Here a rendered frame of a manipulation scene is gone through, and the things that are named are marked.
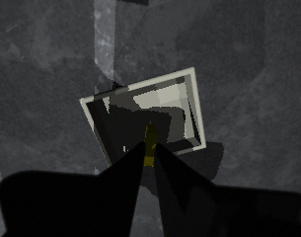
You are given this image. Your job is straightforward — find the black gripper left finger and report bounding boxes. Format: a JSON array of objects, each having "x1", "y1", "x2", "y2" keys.
[{"x1": 0, "y1": 141, "x2": 146, "y2": 237}]

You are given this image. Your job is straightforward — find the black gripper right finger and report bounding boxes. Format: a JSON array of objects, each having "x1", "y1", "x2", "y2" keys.
[{"x1": 154, "y1": 143, "x2": 301, "y2": 237}]

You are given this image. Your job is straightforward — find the grey rectangular tray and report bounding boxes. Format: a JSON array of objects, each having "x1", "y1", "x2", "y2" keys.
[{"x1": 80, "y1": 67, "x2": 206, "y2": 167}]

